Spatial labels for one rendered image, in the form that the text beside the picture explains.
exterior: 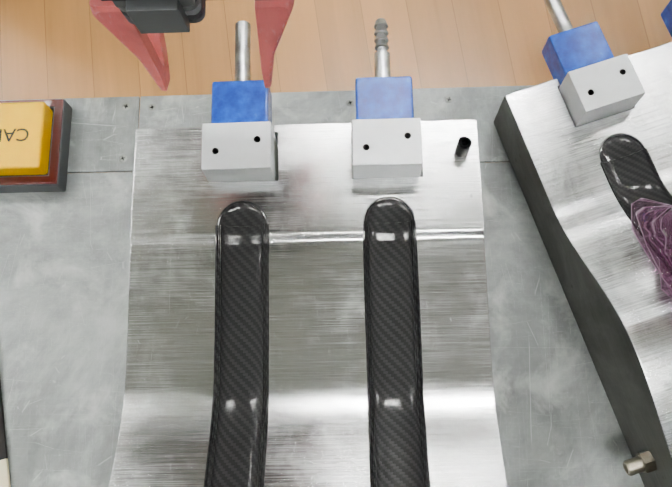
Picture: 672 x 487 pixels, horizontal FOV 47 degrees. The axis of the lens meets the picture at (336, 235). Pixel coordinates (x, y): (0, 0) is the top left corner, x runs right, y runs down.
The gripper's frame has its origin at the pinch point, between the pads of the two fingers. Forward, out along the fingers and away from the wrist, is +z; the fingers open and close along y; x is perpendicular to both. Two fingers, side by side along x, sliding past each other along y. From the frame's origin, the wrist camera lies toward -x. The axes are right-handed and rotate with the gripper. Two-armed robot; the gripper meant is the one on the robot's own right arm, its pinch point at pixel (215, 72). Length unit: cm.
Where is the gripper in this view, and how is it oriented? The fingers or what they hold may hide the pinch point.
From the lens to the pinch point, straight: 48.1
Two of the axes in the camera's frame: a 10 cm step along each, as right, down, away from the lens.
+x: 0.0, -7.2, 7.0
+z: 0.3, 7.0, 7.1
